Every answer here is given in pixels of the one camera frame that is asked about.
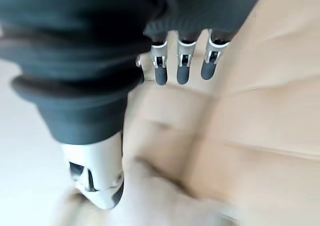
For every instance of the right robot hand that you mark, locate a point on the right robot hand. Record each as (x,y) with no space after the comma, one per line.
(75,60)

